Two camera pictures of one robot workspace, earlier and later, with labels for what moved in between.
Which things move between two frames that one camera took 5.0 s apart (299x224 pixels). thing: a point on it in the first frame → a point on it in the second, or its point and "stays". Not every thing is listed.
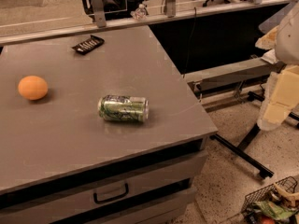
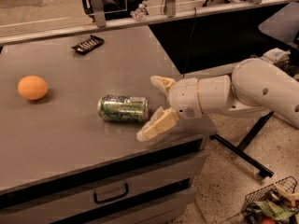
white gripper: [288, 37] → [184, 97]
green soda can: [123, 108] stays
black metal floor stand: [240, 151] stays
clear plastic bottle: [139, 13] stays
